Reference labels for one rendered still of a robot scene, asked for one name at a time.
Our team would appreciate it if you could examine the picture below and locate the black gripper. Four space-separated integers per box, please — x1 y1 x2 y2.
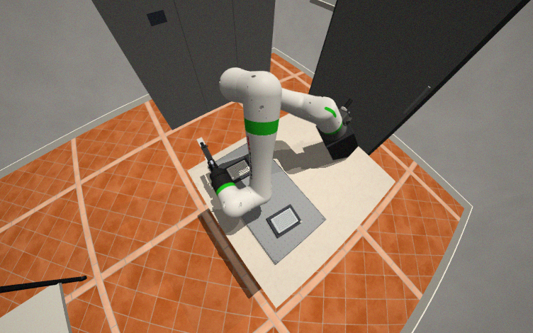
197 137 226 181

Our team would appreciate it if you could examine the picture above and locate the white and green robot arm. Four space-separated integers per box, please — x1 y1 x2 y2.
211 67 353 218

